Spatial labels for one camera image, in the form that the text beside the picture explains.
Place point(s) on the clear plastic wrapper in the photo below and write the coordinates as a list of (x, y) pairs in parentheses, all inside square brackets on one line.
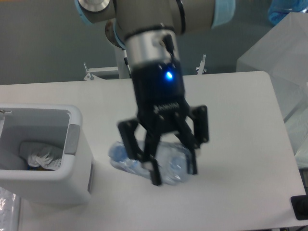
[(48, 157)]

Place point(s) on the black device at table edge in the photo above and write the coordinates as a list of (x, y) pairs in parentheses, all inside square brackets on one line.
[(300, 206)]

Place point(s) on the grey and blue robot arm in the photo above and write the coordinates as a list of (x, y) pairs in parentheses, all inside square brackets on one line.
[(147, 31)]

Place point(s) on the white metal base frame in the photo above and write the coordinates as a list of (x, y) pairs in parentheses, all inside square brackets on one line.
[(94, 73)]

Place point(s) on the white trash can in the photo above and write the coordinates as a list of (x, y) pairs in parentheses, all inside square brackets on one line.
[(25, 126)]

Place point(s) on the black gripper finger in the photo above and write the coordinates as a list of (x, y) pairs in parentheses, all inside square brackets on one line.
[(192, 132), (147, 155)]

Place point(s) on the crushed clear plastic bottle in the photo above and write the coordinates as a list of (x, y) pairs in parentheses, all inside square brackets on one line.
[(172, 161)]

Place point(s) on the clear plastic sheet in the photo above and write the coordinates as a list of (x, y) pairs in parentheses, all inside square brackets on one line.
[(9, 210)]

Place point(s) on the translucent plastic box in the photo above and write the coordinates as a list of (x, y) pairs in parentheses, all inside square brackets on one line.
[(283, 54)]

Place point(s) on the blue plastic bag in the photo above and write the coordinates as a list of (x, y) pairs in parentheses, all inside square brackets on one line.
[(280, 8)]

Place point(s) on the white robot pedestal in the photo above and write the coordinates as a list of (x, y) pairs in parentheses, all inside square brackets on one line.
[(122, 63)]

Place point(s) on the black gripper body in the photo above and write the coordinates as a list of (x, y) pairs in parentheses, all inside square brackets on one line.
[(160, 97)]

